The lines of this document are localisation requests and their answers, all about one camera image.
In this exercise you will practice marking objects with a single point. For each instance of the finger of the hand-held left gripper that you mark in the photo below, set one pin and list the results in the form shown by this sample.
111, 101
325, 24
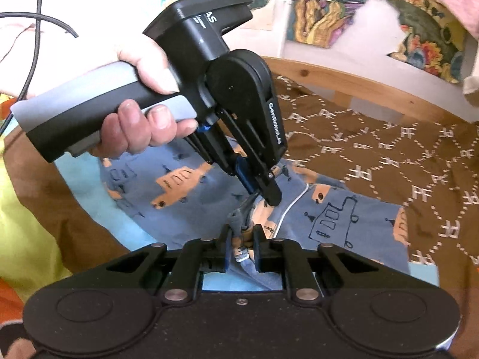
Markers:
209, 146
271, 194

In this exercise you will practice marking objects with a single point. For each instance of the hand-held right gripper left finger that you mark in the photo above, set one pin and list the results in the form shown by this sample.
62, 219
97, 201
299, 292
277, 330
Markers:
226, 254

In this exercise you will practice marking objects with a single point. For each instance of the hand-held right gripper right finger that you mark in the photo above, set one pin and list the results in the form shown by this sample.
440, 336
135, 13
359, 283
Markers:
259, 254

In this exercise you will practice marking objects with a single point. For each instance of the blue car print pants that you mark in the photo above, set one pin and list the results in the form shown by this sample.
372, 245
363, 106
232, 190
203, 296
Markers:
295, 232

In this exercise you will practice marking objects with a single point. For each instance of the person's left hand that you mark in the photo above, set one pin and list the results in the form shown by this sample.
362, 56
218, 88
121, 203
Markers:
149, 63

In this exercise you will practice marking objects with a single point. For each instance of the brown printed blanket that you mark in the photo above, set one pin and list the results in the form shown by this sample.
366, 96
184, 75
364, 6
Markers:
374, 138

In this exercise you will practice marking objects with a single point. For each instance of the colourful bedsheet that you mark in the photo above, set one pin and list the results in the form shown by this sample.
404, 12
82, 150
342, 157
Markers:
75, 179

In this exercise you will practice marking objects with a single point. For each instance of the pink hanging garment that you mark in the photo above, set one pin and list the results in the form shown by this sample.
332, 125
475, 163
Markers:
456, 3

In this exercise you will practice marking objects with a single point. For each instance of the torn colourful wall poster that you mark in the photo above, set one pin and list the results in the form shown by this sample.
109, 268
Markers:
325, 15

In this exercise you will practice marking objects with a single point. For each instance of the wooden bed frame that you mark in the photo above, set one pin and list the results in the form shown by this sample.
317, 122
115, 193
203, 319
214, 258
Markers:
318, 71

